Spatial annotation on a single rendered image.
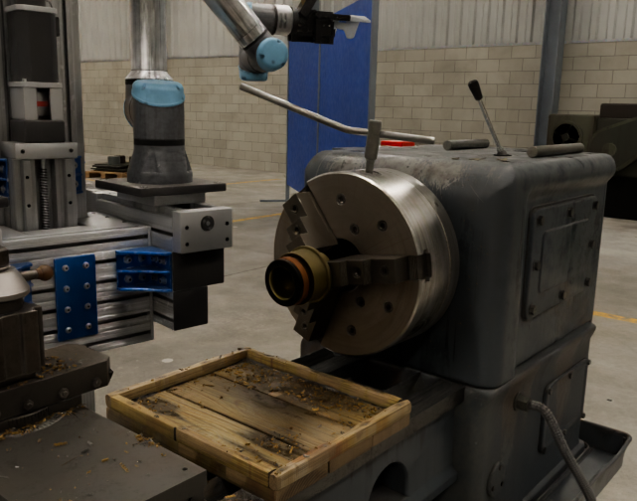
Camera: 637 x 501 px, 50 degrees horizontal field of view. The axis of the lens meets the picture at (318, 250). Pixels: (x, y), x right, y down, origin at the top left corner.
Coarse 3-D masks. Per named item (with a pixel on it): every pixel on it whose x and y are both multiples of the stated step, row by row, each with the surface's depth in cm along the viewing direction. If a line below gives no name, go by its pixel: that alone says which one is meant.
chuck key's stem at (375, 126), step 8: (376, 120) 113; (368, 128) 113; (376, 128) 112; (368, 136) 113; (376, 136) 113; (368, 144) 113; (376, 144) 113; (368, 152) 113; (376, 152) 113; (368, 160) 114; (368, 168) 114
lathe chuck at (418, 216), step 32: (320, 192) 117; (352, 192) 112; (384, 192) 108; (416, 192) 114; (288, 224) 123; (352, 224) 113; (384, 224) 110; (416, 224) 108; (448, 256) 112; (384, 288) 111; (416, 288) 107; (352, 320) 116; (384, 320) 112; (416, 320) 110; (352, 352) 117
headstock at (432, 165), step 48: (432, 192) 121; (480, 192) 115; (528, 192) 118; (576, 192) 142; (480, 240) 116; (528, 240) 126; (576, 240) 142; (480, 288) 117; (528, 288) 127; (576, 288) 148; (432, 336) 125; (480, 336) 119; (528, 336) 132; (480, 384) 120
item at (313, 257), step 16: (288, 256) 106; (304, 256) 106; (320, 256) 107; (272, 272) 106; (288, 272) 111; (304, 272) 104; (320, 272) 106; (272, 288) 107; (288, 288) 110; (304, 288) 104; (320, 288) 106; (288, 304) 105
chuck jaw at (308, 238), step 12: (300, 192) 120; (288, 204) 116; (300, 204) 115; (312, 204) 116; (288, 216) 117; (300, 216) 115; (312, 216) 115; (324, 216) 117; (288, 228) 114; (300, 228) 113; (312, 228) 113; (324, 228) 115; (300, 240) 110; (312, 240) 112; (324, 240) 114; (336, 240) 116; (324, 252) 117
